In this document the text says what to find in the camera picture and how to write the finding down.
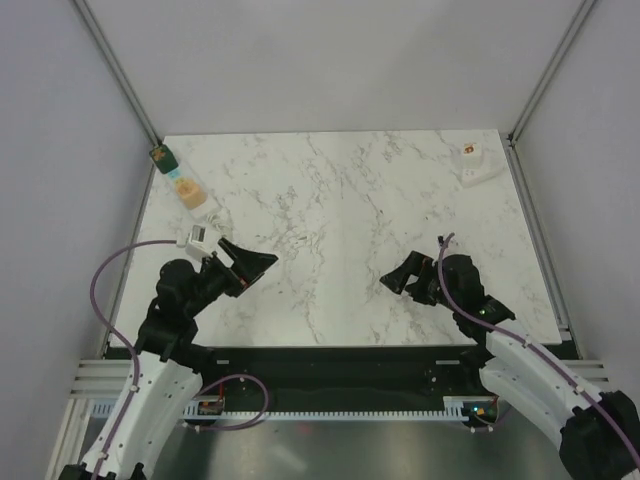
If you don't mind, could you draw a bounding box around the purple cable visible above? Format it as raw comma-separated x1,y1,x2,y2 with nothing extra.
89,239,186,471
436,231,640,466

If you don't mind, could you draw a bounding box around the white cube plug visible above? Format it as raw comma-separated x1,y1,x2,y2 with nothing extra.
460,142,484,170

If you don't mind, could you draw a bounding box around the dark green cube plug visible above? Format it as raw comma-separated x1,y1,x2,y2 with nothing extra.
149,144,179,175

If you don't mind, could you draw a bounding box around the white power strip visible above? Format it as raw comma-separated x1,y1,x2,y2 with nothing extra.
162,166,221,221

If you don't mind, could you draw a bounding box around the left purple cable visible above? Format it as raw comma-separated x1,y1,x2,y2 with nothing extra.
89,239,186,471

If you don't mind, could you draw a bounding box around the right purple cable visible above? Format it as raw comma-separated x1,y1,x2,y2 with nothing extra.
436,231,640,466

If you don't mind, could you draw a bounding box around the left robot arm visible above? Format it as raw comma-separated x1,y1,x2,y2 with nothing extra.
59,238,278,479

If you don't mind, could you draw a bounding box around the beige cube plug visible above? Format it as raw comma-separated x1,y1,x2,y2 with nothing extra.
176,179,207,210

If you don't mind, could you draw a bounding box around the aluminium rail frame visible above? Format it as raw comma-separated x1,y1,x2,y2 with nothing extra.
45,359,141,479

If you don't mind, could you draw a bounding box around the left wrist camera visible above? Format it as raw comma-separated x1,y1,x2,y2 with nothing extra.
184,225,221,262

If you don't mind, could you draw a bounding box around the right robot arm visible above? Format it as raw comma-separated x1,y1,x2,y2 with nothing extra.
380,251,639,479

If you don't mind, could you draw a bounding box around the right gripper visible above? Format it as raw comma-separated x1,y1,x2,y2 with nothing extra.
379,250,459,311

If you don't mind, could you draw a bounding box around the aluminium corner post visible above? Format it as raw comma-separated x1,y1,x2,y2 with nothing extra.
69,0,162,145
505,0,599,146

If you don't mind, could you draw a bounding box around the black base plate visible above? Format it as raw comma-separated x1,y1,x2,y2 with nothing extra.
203,346,490,413

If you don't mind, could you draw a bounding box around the left aluminium corner post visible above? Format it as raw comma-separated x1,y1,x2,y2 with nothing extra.
69,0,162,145

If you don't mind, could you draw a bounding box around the white cable duct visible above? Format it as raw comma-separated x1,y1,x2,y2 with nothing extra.
181,399,498,422

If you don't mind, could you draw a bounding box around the right aluminium corner post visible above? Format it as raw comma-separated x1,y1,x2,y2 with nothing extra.
505,0,599,146

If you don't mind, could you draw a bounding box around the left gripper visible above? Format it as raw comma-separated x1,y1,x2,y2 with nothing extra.
185,237,277,317

